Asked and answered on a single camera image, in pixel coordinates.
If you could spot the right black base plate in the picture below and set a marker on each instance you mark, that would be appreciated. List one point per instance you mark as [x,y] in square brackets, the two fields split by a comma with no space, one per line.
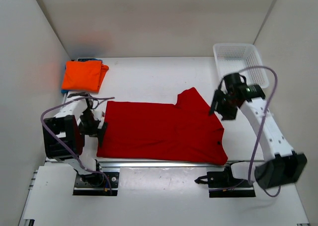
[222,184]

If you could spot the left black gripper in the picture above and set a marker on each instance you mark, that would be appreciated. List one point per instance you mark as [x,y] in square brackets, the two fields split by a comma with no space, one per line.
[101,132]

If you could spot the white plastic basket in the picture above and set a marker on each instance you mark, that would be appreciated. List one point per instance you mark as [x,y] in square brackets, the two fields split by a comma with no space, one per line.
[233,57]

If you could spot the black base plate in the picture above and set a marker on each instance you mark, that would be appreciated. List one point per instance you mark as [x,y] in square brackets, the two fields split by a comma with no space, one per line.
[222,184]
[96,185]

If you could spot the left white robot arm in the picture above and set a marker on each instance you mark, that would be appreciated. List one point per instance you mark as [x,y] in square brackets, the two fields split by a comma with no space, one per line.
[65,127]

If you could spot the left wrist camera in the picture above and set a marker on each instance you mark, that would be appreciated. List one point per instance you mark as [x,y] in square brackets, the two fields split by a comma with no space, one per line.
[98,115]

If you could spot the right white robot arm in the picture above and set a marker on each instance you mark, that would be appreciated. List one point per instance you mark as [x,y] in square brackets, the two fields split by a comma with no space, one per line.
[282,165]

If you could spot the orange t shirt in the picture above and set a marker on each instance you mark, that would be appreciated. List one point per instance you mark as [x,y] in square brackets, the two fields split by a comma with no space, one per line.
[82,74]

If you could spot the blue t shirt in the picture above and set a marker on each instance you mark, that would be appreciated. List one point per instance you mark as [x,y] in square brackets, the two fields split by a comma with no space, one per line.
[64,90]

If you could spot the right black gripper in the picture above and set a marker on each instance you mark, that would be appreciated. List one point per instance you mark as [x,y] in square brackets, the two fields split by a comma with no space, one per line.
[224,107]

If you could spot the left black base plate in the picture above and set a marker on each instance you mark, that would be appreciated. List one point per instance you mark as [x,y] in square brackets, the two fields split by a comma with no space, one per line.
[96,185]

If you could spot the red t shirt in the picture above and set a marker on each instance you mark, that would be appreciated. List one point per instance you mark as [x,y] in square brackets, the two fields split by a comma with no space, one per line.
[184,131]

